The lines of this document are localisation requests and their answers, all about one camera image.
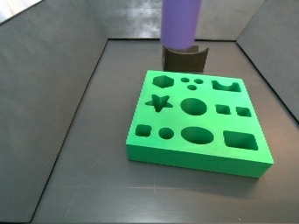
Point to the purple cylinder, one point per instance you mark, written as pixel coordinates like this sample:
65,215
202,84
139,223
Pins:
179,23

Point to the green shape sorter block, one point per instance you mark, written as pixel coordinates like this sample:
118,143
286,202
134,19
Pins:
195,122

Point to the black cradle stand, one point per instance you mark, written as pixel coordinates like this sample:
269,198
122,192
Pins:
189,60

